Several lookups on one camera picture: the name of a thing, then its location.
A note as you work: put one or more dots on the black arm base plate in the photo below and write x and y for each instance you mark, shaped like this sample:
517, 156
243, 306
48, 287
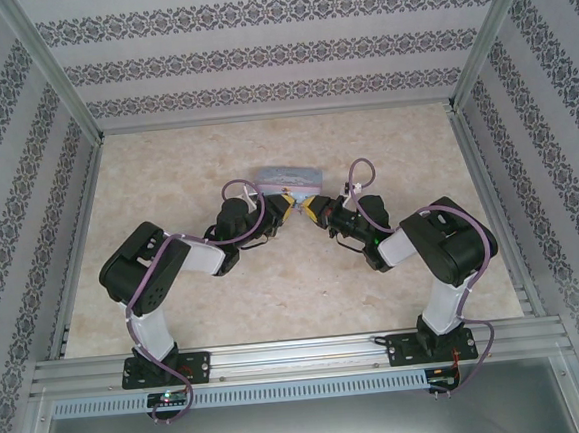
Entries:
201, 366
398, 351

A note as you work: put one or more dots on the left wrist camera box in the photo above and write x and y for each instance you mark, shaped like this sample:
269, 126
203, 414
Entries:
248, 197

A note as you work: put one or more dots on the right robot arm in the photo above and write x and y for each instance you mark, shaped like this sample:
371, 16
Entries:
397, 249

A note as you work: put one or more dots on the small controller board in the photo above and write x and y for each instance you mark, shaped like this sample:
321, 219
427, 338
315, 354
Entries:
442, 375
166, 398

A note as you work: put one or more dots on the aluminium side frame rail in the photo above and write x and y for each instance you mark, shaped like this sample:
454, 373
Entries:
89, 192
476, 161

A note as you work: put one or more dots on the grey metal panel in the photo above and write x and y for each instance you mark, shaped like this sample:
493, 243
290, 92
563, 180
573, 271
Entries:
306, 426

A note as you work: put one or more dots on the aluminium frame post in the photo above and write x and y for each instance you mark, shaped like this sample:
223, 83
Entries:
47, 65
490, 30

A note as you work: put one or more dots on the aluminium mounting rail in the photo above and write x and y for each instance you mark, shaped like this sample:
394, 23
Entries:
300, 351

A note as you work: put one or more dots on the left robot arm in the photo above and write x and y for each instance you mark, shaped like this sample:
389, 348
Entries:
200, 257

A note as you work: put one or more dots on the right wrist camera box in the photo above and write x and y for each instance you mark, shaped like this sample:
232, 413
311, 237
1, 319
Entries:
353, 190

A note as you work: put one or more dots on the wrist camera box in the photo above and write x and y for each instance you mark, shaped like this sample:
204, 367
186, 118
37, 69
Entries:
248, 197
353, 190

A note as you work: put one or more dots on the short aluminium frame rail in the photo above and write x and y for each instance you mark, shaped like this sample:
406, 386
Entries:
271, 116

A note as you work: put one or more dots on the light blue zipper pouch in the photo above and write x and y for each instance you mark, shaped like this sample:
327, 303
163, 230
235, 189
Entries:
289, 179

